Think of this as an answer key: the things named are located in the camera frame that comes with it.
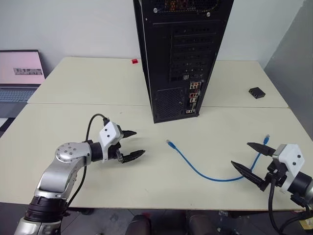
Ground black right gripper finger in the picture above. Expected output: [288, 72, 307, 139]
[246, 142, 276, 157]
[230, 160, 267, 189]

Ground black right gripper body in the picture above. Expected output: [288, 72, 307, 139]
[260, 159, 288, 192]

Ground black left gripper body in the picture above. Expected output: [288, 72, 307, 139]
[107, 125, 125, 163]

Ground small black adapter box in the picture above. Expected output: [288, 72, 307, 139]
[248, 86, 266, 99]

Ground dark rounded shape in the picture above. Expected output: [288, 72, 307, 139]
[185, 211, 221, 235]
[126, 213, 152, 235]

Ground black computer tower case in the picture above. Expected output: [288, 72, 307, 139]
[133, 0, 235, 124]

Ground grey partition panel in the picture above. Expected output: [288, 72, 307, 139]
[263, 0, 313, 143]

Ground grey laptop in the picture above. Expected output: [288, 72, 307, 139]
[0, 49, 46, 138]

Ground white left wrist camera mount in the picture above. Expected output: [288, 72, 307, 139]
[98, 122, 123, 163]

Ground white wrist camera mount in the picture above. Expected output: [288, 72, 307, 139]
[272, 143, 305, 194]
[98, 122, 123, 163]

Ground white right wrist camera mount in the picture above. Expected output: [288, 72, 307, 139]
[272, 143, 305, 194]

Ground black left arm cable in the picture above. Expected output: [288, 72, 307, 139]
[65, 113, 110, 209]

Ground blue ethernet cable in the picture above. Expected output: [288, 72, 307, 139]
[166, 134, 271, 183]

